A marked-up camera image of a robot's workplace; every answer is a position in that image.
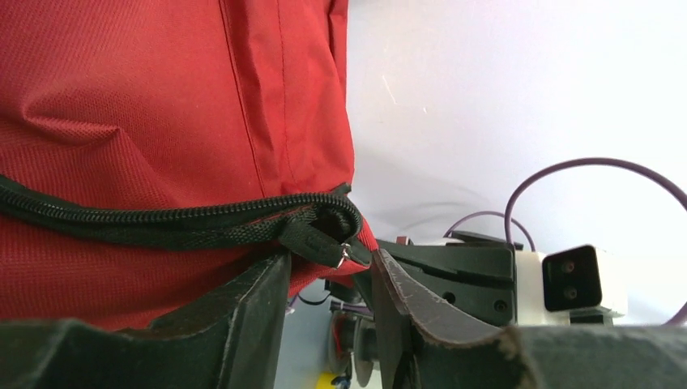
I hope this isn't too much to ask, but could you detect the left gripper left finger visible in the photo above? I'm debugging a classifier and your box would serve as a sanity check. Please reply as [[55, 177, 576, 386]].
[[1, 252, 291, 388]]

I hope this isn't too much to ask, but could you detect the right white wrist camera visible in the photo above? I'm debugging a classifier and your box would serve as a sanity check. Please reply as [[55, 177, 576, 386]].
[[514, 245, 628, 327]]

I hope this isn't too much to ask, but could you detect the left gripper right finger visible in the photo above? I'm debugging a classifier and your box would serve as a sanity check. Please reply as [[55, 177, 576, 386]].
[[371, 250, 686, 388]]

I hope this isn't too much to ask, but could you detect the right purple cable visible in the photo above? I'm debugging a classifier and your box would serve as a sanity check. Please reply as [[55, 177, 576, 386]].
[[442, 156, 687, 328]]

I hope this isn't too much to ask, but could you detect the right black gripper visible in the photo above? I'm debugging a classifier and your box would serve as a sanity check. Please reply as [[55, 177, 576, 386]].
[[378, 239, 517, 327]]

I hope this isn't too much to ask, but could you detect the red student backpack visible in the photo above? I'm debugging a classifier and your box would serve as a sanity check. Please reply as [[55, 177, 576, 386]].
[[1, 1, 354, 330]]

